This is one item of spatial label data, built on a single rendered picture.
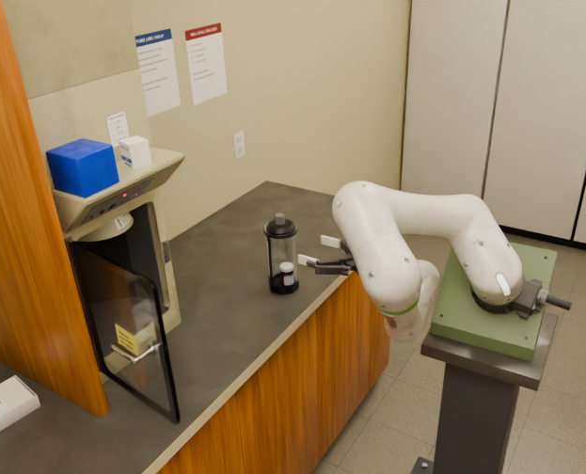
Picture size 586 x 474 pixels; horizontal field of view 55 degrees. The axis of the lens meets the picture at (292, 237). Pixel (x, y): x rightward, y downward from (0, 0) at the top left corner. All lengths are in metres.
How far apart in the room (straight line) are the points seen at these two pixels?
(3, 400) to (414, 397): 1.87
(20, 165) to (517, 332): 1.29
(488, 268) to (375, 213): 0.39
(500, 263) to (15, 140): 1.10
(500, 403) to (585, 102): 2.47
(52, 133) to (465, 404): 1.36
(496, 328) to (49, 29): 1.32
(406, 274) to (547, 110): 2.92
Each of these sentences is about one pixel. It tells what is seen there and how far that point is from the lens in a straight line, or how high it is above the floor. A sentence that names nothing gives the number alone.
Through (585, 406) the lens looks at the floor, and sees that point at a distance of 3.06.
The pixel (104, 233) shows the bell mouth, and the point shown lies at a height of 1.33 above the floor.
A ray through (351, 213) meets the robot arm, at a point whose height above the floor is 1.47.
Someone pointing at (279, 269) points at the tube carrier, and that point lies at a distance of 1.82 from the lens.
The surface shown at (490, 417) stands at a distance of 1.87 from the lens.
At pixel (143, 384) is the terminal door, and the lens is 1.43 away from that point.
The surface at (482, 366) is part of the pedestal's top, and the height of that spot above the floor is 0.93.
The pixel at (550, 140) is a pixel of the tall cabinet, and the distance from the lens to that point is 4.01.
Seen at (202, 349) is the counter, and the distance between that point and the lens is 1.69.
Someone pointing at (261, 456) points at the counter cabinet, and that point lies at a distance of 1.97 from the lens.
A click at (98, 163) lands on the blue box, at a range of 1.29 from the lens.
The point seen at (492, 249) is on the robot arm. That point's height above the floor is 1.29.
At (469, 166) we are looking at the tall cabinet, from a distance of 4.19.
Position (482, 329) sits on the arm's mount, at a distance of 1.69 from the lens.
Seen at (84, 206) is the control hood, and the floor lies 1.50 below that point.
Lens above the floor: 2.00
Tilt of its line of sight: 29 degrees down
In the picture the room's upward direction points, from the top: 2 degrees counter-clockwise
